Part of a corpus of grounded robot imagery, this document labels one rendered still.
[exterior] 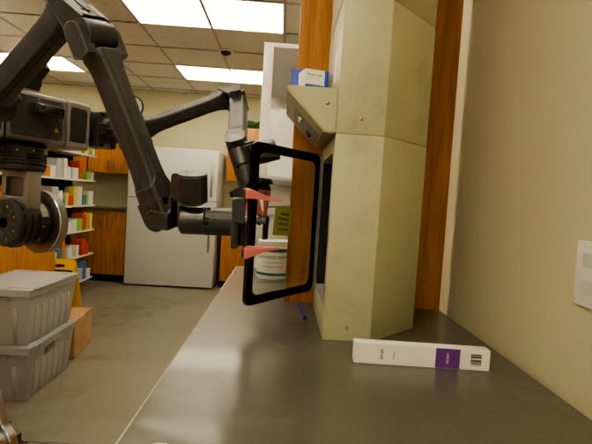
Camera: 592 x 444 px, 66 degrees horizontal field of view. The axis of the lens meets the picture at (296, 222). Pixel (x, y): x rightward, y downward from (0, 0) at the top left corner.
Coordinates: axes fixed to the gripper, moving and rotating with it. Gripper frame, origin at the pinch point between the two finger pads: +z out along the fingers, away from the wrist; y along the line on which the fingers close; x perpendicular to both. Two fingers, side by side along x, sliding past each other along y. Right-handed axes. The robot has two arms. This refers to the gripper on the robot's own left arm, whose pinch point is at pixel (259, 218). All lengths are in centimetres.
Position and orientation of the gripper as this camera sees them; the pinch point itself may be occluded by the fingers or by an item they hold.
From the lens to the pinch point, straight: 120.4
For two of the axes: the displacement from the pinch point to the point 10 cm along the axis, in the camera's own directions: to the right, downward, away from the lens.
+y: -7.7, 3.5, 5.3
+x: -5.6, 0.1, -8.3
